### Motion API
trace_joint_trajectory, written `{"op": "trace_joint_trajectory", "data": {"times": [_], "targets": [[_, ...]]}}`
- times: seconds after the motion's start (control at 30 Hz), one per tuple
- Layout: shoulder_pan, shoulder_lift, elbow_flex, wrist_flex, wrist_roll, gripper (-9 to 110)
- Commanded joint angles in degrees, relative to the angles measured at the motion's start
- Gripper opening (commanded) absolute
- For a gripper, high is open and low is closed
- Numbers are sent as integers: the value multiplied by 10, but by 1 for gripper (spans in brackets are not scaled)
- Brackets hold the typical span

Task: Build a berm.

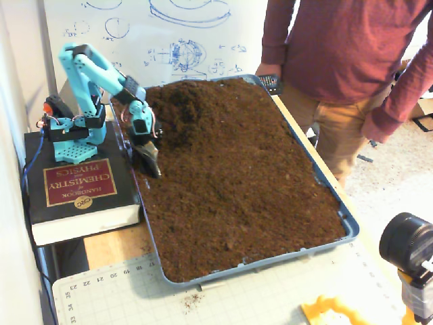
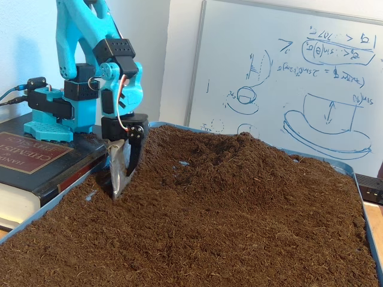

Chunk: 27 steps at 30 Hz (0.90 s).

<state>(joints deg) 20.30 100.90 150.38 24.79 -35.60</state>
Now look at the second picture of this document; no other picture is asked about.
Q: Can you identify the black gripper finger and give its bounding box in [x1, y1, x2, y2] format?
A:
[125, 124, 145, 177]

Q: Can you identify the silver taped scoop gripper finger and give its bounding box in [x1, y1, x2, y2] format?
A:
[106, 139, 132, 200]

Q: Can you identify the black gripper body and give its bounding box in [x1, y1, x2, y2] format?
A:
[101, 113, 150, 142]

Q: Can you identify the brown soil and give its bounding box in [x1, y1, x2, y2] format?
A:
[0, 124, 379, 287]

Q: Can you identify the black device with lights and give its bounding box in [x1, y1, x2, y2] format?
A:
[355, 173, 383, 206]

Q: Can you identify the black chemistry handbook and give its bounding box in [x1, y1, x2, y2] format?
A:
[0, 112, 108, 231]

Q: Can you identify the whiteboard with blue sketches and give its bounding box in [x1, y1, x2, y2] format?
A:
[184, 0, 383, 177]

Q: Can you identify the blue plastic tray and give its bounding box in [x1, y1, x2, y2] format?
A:
[0, 121, 383, 287]

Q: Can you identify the black cable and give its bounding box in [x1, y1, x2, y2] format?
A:
[0, 95, 29, 107]

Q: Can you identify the blue cable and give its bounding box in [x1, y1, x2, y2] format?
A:
[0, 84, 29, 103]

